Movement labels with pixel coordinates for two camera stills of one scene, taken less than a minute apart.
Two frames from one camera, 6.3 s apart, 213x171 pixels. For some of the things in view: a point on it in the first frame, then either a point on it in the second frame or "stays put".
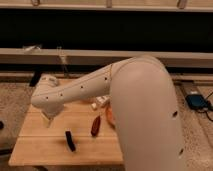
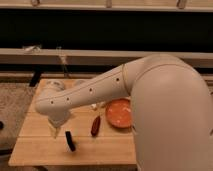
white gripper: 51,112 -> 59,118
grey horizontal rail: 75,56 stays put
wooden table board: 78,136 stays put
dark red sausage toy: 95,126 stays put
